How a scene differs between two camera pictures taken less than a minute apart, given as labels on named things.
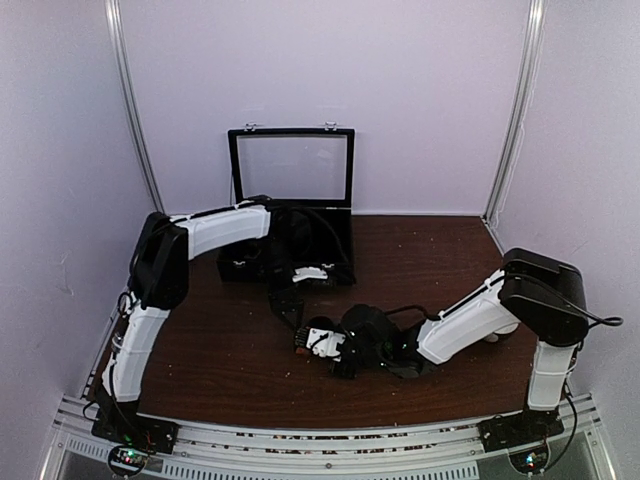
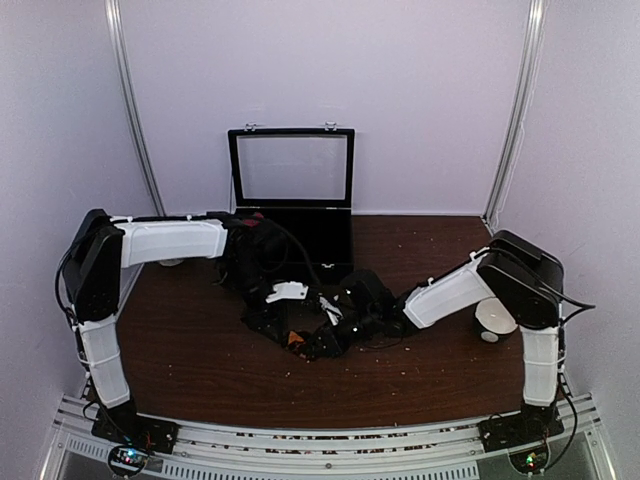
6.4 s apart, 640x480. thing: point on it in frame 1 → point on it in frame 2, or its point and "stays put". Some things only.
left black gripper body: x=278 y=254 → x=242 y=276
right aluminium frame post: x=533 y=34 stays put
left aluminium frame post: x=113 y=10 stays put
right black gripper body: x=374 y=359 → x=367 y=319
